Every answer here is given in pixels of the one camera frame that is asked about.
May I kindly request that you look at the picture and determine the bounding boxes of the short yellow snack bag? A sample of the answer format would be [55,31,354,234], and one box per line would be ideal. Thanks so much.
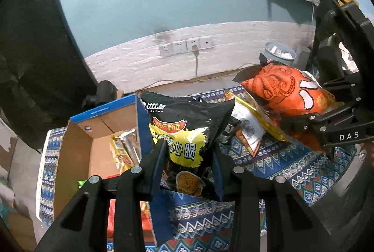
[109,134,133,175]

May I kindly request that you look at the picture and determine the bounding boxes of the white snack bag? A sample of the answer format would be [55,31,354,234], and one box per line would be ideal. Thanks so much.
[232,100,265,153]

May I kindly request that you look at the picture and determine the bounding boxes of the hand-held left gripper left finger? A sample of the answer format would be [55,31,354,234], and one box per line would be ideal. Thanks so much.
[35,139,168,252]

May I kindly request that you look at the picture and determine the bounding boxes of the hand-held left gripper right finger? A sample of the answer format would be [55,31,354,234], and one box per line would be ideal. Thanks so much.
[212,144,331,252]

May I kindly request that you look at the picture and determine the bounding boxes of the grey trash bin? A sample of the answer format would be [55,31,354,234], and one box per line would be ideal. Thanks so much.
[261,41,297,67]

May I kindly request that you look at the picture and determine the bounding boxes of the blue cardboard box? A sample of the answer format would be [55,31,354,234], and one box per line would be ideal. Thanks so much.
[54,94,176,247]

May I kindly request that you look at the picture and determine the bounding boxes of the clear brown snack packet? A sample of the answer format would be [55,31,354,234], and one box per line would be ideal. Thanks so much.
[121,128,144,166]

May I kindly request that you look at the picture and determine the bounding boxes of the orange octopus print snack bag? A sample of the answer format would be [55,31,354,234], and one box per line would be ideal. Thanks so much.
[233,60,345,153]

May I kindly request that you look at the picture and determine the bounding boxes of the slim black snack bag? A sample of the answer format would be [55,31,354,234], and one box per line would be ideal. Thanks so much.
[220,122,243,146]

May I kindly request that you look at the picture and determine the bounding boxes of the patterned blue blanket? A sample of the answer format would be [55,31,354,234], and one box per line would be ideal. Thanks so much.
[36,85,357,252]

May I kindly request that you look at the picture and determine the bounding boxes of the black round device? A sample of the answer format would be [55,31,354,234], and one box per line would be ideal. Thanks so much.
[82,80,119,109]

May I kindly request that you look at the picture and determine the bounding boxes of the long yellow snack bag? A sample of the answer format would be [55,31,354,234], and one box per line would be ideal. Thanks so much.
[224,91,291,144]

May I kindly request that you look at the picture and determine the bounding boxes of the grey plug cable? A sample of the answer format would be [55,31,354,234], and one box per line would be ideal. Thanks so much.
[191,46,205,82]

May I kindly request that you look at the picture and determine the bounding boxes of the black noodle snack bag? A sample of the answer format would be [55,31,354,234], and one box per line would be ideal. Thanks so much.
[140,91,236,201]

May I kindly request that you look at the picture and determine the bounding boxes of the red snack bag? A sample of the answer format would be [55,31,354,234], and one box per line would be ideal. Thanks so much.
[102,173,155,241]

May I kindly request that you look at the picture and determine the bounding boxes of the white wall outlet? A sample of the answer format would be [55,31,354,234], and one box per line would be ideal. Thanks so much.
[199,35,215,48]
[186,37,201,51]
[172,40,187,54]
[158,43,173,57]

